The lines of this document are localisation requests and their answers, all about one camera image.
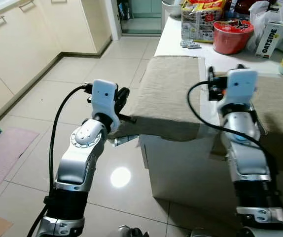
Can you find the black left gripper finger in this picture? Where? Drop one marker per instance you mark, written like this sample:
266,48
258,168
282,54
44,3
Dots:
124,101
119,97

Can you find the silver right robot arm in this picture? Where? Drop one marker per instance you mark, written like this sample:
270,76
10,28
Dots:
247,158

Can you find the beige woven cloth mat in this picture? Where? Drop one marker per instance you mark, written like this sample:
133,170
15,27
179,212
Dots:
166,94
279,108

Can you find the red instant noodle cup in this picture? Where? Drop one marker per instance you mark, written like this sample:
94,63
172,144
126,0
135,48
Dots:
232,39

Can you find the instant noodle multipack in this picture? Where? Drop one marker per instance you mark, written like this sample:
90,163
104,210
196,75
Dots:
200,22

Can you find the white Oatside carton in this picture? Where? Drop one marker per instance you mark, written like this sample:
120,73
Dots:
269,42

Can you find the dark red snack bag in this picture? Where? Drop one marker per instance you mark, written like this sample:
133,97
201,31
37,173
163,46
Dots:
240,7

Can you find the glass sliding door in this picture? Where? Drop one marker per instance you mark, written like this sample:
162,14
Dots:
144,12

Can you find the clear white plastic bag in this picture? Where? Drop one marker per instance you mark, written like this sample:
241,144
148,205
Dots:
262,12

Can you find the cream kitchen cabinets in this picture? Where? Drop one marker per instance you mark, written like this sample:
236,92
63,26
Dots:
28,44

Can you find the grey robot left foot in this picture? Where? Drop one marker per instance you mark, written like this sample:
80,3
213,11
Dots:
131,231

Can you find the grey robot foot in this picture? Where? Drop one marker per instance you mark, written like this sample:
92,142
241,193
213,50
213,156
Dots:
131,231
203,232

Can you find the pink floor rug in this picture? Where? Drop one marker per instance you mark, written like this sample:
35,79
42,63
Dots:
6,158

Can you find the grey robot right foot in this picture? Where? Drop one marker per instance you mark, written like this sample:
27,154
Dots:
203,232

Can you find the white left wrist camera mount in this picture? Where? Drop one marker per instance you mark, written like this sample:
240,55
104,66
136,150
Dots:
103,101

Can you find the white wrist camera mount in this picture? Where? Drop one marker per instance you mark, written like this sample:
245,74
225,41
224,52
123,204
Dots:
240,89
103,101

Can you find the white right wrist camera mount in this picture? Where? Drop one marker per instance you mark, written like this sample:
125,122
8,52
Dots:
240,89

